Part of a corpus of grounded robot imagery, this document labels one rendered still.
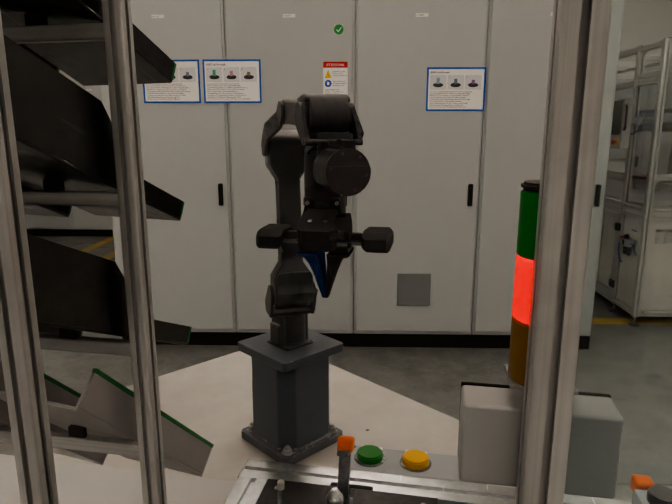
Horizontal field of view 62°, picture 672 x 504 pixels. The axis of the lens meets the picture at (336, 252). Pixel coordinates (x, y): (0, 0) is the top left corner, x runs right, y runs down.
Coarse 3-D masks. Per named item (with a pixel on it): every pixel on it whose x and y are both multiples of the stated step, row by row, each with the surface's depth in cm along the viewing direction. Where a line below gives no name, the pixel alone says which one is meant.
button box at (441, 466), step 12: (384, 456) 86; (396, 456) 87; (432, 456) 87; (444, 456) 87; (456, 456) 87; (360, 468) 84; (372, 468) 84; (384, 468) 84; (396, 468) 84; (408, 468) 83; (432, 468) 84; (444, 468) 84; (456, 468) 84; (456, 480) 81
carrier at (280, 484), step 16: (272, 480) 79; (272, 496) 76; (288, 496) 76; (304, 496) 76; (320, 496) 76; (336, 496) 64; (352, 496) 76; (368, 496) 76; (384, 496) 76; (400, 496) 76; (416, 496) 76
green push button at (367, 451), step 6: (360, 450) 86; (366, 450) 86; (372, 450) 86; (378, 450) 86; (360, 456) 85; (366, 456) 85; (372, 456) 85; (378, 456) 85; (366, 462) 84; (372, 462) 84; (378, 462) 85
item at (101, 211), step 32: (32, 64) 47; (32, 96) 47; (64, 96) 50; (32, 128) 47; (64, 128) 50; (96, 128) 54; (32, 160) 51; (64, 160) 51; (96, 160) 54; (160, 192) 64
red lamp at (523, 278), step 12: (516, 264) 43; (528, 264) 41; (516, 276) 43; (528, 276) 41; (516, 288) 43; (528, 288) 42; (516, 300) 43; (528, 300) 42; (516, 312) 43; (528, 312) 42; (528, 324) 42
